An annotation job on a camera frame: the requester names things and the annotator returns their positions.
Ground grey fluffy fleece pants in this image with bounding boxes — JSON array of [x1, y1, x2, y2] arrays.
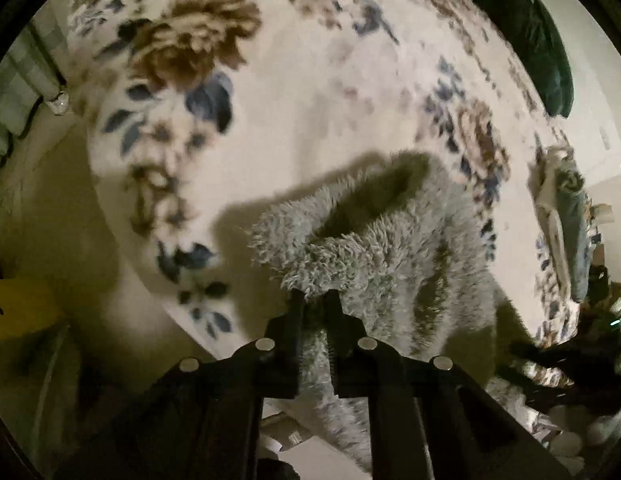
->
[[248, 149, 542, 474]]

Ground grey green curtain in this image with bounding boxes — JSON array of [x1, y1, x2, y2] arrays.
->
[[0, 3, 68, 166]]

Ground floral bed blanket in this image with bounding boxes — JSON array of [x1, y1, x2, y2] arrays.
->
[[68, 0, 579, 358]]

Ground dark green duvet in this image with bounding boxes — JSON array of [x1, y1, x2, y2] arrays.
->
[[472, 0, 574, 118]]

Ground folded blue jeans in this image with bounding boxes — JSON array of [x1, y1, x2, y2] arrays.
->
[[555, 157, 591, 304]]

